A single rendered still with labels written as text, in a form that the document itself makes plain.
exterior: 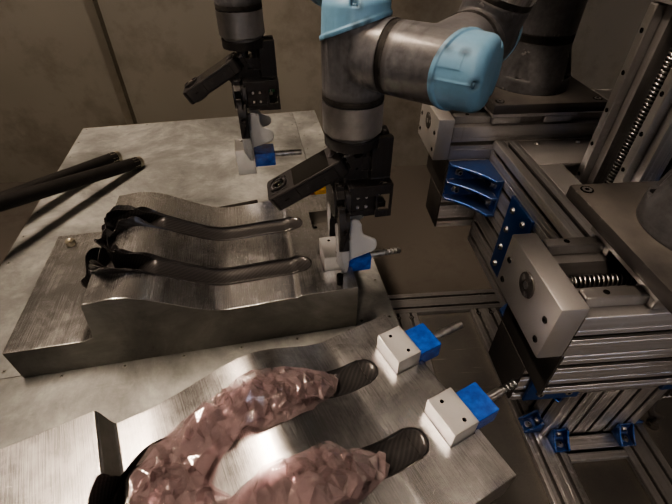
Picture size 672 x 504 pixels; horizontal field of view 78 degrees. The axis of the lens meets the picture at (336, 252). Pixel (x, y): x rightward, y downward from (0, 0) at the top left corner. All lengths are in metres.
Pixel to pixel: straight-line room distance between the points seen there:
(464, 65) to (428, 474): 0.42
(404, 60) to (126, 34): 2.17
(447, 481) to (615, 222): 0.36
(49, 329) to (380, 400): 0.48
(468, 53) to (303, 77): 2.05
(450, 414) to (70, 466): 0.40
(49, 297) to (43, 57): 2.05
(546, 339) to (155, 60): 2.30
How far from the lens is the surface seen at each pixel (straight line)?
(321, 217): 0.78
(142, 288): 0.63
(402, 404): 0.56
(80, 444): 0.54
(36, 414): 0.73
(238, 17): 0.75
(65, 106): 2.80
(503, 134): 0.95
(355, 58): 0.47
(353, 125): 0.51
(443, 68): 0.43
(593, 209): 0.61
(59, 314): 0.75
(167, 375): 0.68
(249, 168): 0.86
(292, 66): 2.43
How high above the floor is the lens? 1.34
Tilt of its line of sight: 41 degrees down
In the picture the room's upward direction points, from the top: straight up
